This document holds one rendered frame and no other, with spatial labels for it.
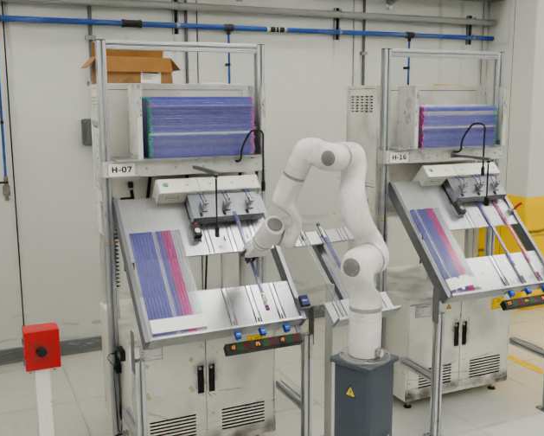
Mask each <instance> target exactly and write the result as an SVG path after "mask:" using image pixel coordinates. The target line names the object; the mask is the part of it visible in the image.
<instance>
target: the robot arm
mask: <svg viewBox="0 0 544 436"><path fill-rule="evenodd" d="M312 165H314V166H316V167H317V168H318V169H320V170H327V171H339V170H340V171H341V172H342V177H341V183H340V187H339V191H338V199H339V204H340V208H341V211H342V217H343V220H344V222H345V224H346V226H347V228H348V230H349V231H350V233H352V235H353V237H354V239H355V242H356V245H357V247H355V248H353V249H351V250H349V251H348V252H346V253H345V254H344V256H343V257H342V262H341V267H340V271H341V276H342V281H343V283H344V284H345V286H346V288H347V290H348V292H349V346H348V347H346V348H344V349H341V350H340V351H339V357H340V359H341V360H343V361H344V362H346V363H349V364H353V365H357V366H377V365H382V364H384V363H386V362H388V361H389V360H390V353H389V352H388V351H386V350H385V349H382V348H381V314H382V297H381V294H380V293H379V292H378V291H377V290H376V288H375V286H374V276H375V275H376V274H378V273H381V272H383V271H384V270H385V269H386V268H387V265H388V263H389V252H388V250H387V246H386V243H385V241H384V240H383V238H382V236H381V234H380V232H379V230H378V229H377V227H376V226H375V224H374V222H373V220H372V217H371V214H370V212H369V208H368V201H367V197H366V192H365V178H366V172H367V158H366V154H365V151H364V149H363V148H362V147H361V146H360V145H359V144H357V143H355V142H341V143H329V142H324V141H322V140H321V139H319V138H303V139H301V140H299V141H298V142H297V143H296V144H295V145H294V147H293V149H292V151H291V155H290V156H289V158H288V161H287V163H286V165H285V168H284V170H283V173H282V175H281V177H280V179H279V181H278V185H277V188H276V189H275V191H274V194H273V197H272V202H273V203H274V204H275V205H276V206H277V207H279V208H281V209H282V210H283V211H285V212H286V213H287V214H288V215H289V216H290V217H291V226H290V227H289V228H285V224H284V222H283V221H282V220H281V219H280V218H279V217H277V216H275V215H271V216H268V217H267V218H266V219H265V221H264V222H263V223H262V225H261V226H260V228H259V230H258V231H257V233H256V234H255V235H254V237H253V238H252V239H251V240H250V241H248V242H247V244H246V245H245V246H244V247H243V250H245V251H244V252H242V253H241V254H240V256H241V257H245V261H246V263H247V264H248V263H249V261H250V260H251V258H253V262H254V261H255V260H256V259H257V258H258V257H261V256H266V255H267V254H268V253H269V251H270V249H271V247H272V245H277V246H280V247H285V248H293V247H294V246H295V244H296V242H297V240H298V237H299V235H300V233H301V229H302V218H301V215H300V213H299V211H298V208H297V206H296V203H295V201H296V199H297V197H298V194H299V191H300V189H301V188H302V186H303V184H304V180H305V178H306V177H307V175H308V172H309V170H310V167H311V166H312Z"/></svg>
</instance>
